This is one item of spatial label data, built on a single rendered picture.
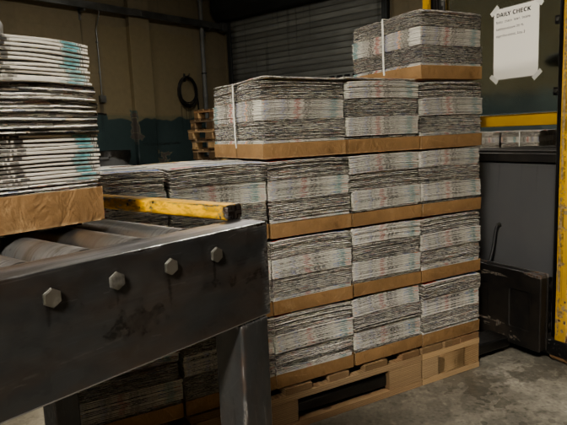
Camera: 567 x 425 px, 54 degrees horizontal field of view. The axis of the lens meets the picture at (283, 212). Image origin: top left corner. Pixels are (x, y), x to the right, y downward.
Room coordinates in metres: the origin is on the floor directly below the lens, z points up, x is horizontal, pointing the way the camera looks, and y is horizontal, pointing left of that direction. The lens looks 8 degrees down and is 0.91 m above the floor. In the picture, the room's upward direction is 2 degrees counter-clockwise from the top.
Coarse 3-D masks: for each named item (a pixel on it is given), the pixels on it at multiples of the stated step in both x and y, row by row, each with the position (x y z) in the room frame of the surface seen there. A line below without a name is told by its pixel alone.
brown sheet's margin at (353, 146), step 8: (416, 136) 1.84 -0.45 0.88; (352, 144) 1.72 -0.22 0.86; (360, 144) 1.73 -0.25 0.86; (368, 144) 1.75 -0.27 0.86; (376, 144) 1.76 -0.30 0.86; (384, 144) 1.78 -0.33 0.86; (392, 144) 1.79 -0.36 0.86; (400, 144) 1.81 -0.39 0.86; (408, 144) 1.83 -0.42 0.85; (416, 144) 1.84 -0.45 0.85; (352, 152) 1.72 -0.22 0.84; (360, 152) 1.74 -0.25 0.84; (368, 152) 1.75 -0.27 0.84
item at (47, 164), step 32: (0, 64) 0.63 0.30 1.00; (32, 64) 0.65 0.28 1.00; (64, 64) 0.68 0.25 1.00; (0, 96) 0.62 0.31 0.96; (32, 96) 0.65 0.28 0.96; (64, 96) 0.68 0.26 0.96; (0, 128) 0.62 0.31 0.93; (32, 128) 0.65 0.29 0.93; (64, 128) 0.68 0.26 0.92; (96, 128) 0.71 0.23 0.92; (0, 160) 0.62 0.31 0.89; (32, 160) 0.65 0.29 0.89; (64, 160) 0.68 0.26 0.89; (96, 160) 0.71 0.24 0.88; (0, 192) 0.62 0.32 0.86; (32, 192) 0.65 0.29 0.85
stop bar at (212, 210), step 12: (108, 204) 0.87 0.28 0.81; (120, 204) 0.85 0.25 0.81; (132, 204) 0.82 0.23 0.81; (144, 204) 0.81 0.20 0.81; (156, 204) 0.79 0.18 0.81; (168, 204) 0.77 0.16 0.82; (180, 204) 0.75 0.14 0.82; (192, 204) 0.74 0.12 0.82; (204, 204) 0.72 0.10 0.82; (216, 204) 0.71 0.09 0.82; (228, 204) 0.71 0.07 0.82; (192, 216) 0.74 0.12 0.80; (204, 216) 0.72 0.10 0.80; (216, 216) 0.71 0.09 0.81; (228, 216) 0.70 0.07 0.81; (240, 216) 0.71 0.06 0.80
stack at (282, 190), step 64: (128, 192) 1.38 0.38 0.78; (192, 192) 1.47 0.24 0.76; (256, 192) 1.56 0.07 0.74; (320, 192) 1.67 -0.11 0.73; (384, 192) 1.78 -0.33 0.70; (320, 256) 1.65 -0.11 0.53; (384, 256) 1.78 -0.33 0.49; (320, 320) 1.65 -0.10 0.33; (384, 320) 1.77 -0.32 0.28; (128, 384) 1.37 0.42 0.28; (192, 384) 1.45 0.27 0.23; (320, 384) 1.66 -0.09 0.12
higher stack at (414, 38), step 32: (384, 32) 2.03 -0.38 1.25; (416, 32) 1.88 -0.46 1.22; (448, 32) 1.92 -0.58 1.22; (480, 32) 2.00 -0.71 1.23; (384, 64) 2.01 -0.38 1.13; (416, 64) 1.89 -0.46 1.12; (448, 64) 1.92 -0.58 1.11; (448, 96) 1.92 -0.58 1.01; (480, 96) 1.99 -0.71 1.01; (448, 128) 1.92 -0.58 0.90; (448, 160) 1.92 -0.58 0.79; (448, 192) 1.92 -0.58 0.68; (480, 192) 1.99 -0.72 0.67; (448, 224) 1.92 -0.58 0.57; (448, 256) 1.92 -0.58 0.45; (448, 288) 1.91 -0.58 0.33; (448, 320) 1.92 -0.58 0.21; (448, 352) 1.92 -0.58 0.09
